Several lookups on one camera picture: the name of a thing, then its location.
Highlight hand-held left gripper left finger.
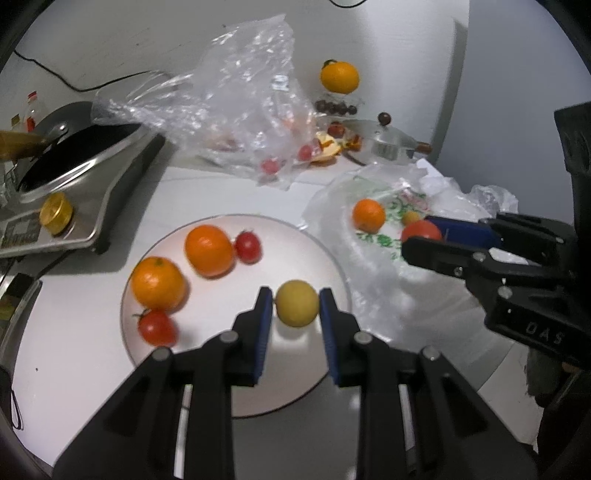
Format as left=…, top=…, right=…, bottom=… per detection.
left=53, top=286, right=274, bottom=480

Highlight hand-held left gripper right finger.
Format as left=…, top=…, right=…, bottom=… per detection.
left=318, top=287, right=539, bottom=480

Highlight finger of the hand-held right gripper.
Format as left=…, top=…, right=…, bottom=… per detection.
left=402, top=237, right=578, bottom=305
left=425, top=213, right=578, bottom=271

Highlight white round plate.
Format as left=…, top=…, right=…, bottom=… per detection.
left=121, top=215, right=352, bottom=418

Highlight small orange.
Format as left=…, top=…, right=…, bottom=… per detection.
left=185, top=224, right=235, bottom=278
left=131, top=257, right=186, bottom=311
left=352, top=198, right=386, bottom=232

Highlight crumpled white plastic bag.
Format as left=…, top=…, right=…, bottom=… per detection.
left=392, top=158, right=519, bottom=217

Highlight green printed plastic bag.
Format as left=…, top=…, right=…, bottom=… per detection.
left=300, top=164, right=518, bottom=344

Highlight steel pot with lid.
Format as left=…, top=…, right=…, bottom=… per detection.
left=344, top=112, right=432, bottom=167

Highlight orange peel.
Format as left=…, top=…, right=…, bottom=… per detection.
left=314, top=131, right=363, bottom=165

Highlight glass jar of dark fruit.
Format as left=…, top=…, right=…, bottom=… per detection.
left=316, top=92, right=363, bottom=116

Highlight large orange with leaf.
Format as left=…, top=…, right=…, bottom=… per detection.
left=321, top=59, right=360, bottom=94

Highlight steel induction cooker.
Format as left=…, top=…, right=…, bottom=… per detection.
left=0, top=121, right=166, bottom=259

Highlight crumpled clear plastic bag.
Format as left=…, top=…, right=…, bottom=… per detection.
left=92, top=14, right=324, bottom=191

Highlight gold round knob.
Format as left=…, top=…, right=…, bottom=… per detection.
left=39, top=193, right=74, bottom=236

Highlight red capped bottle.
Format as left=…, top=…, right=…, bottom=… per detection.
left=25, top=92, right=48, bottom=133

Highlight thin black cable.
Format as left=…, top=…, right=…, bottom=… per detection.
left=0, top=364, right=25, bottom=431

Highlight dark wok with wooden handle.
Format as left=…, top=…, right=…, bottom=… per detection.
left=0, top=102, right=100, bottom=161

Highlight black cooker power cable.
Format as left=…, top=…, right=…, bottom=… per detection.
left=14, top=50, right=162, bottom=92

